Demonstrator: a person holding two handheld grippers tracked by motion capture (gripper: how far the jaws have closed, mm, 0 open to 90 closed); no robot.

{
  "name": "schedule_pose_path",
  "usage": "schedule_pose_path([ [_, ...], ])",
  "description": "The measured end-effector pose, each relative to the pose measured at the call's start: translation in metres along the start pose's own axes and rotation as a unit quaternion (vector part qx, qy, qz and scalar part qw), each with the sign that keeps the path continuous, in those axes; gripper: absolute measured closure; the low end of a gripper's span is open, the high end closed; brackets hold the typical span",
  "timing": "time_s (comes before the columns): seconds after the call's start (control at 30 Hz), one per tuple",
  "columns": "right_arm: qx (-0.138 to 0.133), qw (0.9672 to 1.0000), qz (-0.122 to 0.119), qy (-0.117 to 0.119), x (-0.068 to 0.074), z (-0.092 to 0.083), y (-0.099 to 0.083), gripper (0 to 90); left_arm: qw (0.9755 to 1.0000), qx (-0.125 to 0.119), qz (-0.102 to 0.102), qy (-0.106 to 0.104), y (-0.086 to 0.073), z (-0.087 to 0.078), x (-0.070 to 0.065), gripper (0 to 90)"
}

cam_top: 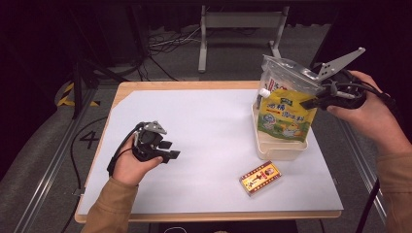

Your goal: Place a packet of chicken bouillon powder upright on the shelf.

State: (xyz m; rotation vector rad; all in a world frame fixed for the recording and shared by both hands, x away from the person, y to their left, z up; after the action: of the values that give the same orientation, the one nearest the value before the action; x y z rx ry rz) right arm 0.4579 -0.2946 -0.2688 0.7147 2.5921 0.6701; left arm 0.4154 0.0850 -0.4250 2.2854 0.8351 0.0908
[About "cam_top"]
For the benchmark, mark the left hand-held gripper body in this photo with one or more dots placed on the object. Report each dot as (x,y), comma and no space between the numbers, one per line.
(147,137)

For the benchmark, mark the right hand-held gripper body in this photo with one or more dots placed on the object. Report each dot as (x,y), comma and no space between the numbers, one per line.
(340,93)

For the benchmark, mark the yellow spouted pouch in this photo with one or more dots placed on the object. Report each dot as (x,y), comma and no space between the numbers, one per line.
(286,110)

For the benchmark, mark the cream plastic bin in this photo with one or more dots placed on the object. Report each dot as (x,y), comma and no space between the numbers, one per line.
(280,151)

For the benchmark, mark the person's left hand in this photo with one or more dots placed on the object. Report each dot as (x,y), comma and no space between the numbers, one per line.
(132,170)

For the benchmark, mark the person's right hand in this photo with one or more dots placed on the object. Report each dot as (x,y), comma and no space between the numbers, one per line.
(372,119)

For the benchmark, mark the white table mat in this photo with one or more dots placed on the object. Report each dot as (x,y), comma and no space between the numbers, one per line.
(200,129)

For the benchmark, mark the black tripod stand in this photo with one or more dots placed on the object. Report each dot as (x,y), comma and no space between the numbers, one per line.
(319,55)
(77,84)

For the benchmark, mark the small red yellow box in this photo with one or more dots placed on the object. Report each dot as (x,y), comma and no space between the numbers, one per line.
(260,178)

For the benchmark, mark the yellow black hazard tape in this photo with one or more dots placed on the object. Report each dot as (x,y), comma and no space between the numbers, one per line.
(66,93)

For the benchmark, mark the grey metal stand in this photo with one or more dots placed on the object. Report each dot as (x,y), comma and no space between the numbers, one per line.
(241,20)

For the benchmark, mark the aluminium floor rail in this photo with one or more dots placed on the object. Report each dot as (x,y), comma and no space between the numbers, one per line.
(359,161)
(48,181)

